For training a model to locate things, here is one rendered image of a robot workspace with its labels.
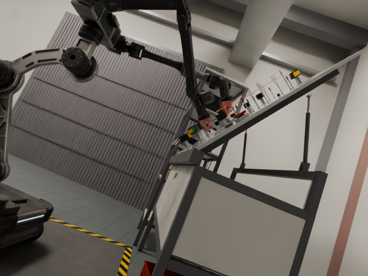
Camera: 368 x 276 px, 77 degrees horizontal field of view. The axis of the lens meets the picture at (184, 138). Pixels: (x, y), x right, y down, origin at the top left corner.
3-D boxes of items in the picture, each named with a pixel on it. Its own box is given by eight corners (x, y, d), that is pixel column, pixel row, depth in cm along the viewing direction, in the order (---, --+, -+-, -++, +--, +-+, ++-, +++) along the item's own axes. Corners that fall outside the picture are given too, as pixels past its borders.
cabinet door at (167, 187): (157, 220, 153) (179, 165, 159) (155, 206, 207) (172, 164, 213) (160, 221, 153) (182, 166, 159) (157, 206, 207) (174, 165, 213)
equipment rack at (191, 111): (131, 245, 207) (206, 66, 237) (136, 226, 267) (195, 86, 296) (183, 264, 212) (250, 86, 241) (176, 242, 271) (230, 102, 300)
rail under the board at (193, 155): (188, 161, 100) (194, 147, 101) (168, 162, 217) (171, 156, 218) (200, 166, 101) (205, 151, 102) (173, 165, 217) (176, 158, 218)
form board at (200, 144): (173, 157, 218) (172, 156, 218) (259, 107, 236) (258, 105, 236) (198, 150, 102) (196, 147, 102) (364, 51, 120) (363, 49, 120)
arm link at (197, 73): (178, 74, 174) (183, 59, 170) (184, 76, 177) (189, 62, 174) (209, 89, 141) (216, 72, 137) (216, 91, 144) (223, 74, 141)
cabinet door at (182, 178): (159, 251, 99) (193, 164, 105) (156, 220, 152) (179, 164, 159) (164, 253, 99) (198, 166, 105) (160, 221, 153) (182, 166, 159)
